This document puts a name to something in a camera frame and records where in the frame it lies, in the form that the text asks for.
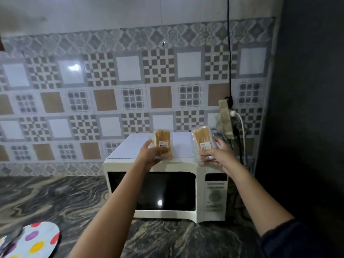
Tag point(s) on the person's right hand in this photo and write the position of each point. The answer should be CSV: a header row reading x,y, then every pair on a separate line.
x,y
224,159

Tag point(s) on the person's left hand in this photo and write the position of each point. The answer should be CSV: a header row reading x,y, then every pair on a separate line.
x,y
147,157

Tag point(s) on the clear plastic container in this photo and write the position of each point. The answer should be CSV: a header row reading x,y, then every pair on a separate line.
x,y
163,144
205,145

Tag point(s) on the white microwave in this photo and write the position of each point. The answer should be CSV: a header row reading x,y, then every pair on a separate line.
x,y
166,190

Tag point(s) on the silver refrigerator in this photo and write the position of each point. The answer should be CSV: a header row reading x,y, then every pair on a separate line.
x,y
309,104

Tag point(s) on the white polka dot plate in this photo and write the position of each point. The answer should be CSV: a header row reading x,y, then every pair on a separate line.
x,y
40,239

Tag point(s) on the person's left forearm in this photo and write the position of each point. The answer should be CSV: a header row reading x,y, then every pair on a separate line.
x,y
113,217

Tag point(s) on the person's right forearm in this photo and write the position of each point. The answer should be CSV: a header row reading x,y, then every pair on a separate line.
x,y
258,201

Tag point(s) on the beige power strip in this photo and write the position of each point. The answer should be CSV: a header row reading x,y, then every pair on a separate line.
x,y
225,118

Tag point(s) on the metal tongs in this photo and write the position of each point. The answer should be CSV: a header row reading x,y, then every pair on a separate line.
x,y
10,239

